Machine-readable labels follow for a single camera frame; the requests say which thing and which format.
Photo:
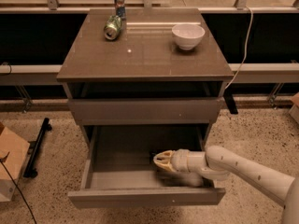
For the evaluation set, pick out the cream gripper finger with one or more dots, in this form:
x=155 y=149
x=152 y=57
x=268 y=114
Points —
x=168 y=167
x=164 y=157

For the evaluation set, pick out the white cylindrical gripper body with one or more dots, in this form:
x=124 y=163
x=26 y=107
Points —
x=180 y=160

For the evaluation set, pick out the black rxbar chocolate bar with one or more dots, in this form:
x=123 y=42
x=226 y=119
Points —
x=161 y=173

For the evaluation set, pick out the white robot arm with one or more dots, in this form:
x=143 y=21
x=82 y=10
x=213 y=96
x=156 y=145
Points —
x=216 y=163

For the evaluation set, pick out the open grey middle drawer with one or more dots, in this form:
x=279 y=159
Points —
x=119 y=170

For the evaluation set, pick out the closed grey top drawer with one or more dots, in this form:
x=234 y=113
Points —
x=144 y=112

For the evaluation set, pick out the grey drawer cabinet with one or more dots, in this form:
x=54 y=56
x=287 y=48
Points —
x=143 y=62

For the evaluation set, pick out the white ceramic bowl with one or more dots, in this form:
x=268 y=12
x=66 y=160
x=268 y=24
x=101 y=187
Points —
x=187 y=36

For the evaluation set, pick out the cardboard box at right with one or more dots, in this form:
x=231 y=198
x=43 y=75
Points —
x=294 y=111

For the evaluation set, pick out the cardboard box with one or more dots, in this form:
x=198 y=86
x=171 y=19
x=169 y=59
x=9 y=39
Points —
x=13 y=149
x=294 y=111

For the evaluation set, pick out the black metal stand bar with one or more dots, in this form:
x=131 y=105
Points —
x=30 y=170

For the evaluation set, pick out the green soda can lying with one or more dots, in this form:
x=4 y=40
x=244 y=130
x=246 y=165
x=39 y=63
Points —
x=112 y=27

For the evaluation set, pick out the cardboard box at left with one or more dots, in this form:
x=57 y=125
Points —
x=13 y=149

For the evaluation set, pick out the metal window railing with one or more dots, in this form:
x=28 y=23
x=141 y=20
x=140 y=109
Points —
x=36 y=35

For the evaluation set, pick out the blue upright soda can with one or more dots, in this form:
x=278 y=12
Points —
x=120 y=8

